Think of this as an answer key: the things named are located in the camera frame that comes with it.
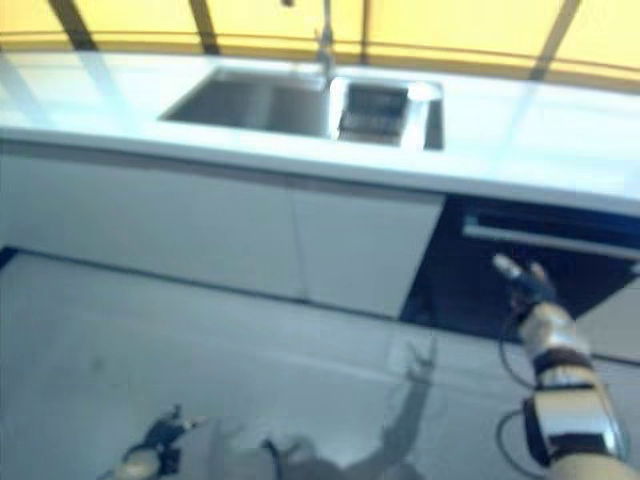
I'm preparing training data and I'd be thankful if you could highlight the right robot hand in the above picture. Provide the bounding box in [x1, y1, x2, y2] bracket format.
[492, 253, 557, 314]

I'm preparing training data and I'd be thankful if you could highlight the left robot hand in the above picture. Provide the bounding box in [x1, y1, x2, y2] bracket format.
[144, 404, 207, 459]

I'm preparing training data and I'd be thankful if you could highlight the dark cabinet plinth strip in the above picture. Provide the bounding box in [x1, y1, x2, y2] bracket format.
[0, 244, 401, 324]

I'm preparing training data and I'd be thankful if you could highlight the black dish drying rack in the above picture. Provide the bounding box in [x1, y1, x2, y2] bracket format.
[335, 83, 410, 147]

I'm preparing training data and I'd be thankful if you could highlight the chrome gooseneck kitchen faucet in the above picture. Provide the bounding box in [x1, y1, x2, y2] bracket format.
[279, 0, 337, 92]

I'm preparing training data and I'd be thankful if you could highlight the stainless steel sink basin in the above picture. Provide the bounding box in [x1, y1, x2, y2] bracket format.
[158, 65, 446, 151]

